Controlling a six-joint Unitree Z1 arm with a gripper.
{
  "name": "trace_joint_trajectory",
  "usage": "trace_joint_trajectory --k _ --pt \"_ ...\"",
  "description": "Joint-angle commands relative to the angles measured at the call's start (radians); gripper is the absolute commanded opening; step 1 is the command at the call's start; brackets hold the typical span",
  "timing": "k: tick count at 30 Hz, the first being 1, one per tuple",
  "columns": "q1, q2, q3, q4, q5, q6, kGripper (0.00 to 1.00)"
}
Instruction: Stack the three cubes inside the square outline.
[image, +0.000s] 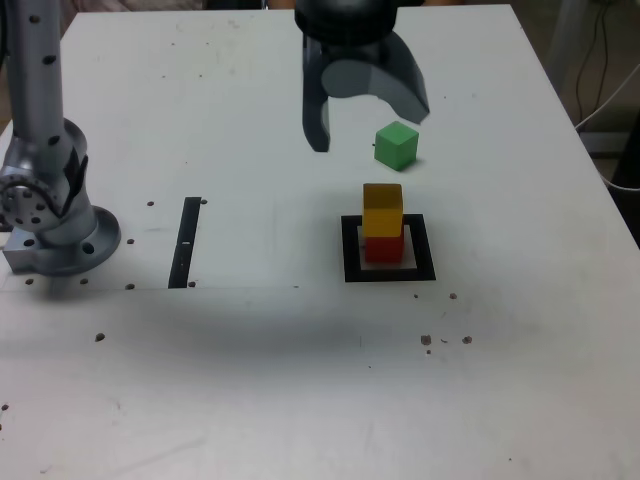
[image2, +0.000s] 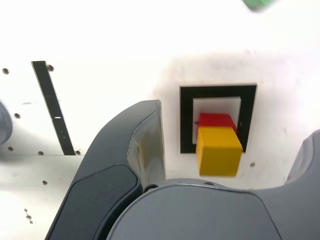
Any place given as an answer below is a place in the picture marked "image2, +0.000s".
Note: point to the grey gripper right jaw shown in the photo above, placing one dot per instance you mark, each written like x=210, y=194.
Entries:
x=200, y=215

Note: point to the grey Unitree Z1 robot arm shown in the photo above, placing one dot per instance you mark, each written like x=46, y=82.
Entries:
x=4, y=122

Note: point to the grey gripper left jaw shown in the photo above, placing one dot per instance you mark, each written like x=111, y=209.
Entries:
x=105, y=175

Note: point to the black tape strip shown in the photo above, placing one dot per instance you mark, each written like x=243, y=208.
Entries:
x=53, y=107

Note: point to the black tape square outline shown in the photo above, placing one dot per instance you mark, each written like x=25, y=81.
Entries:
x=186, y=112

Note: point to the yellow cube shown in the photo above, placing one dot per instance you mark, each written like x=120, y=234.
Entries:
x=217, y=152

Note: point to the red cube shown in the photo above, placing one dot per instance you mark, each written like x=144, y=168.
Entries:
x=216, y=120

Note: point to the green cube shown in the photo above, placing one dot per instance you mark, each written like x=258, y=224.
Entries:
x=257, y=5

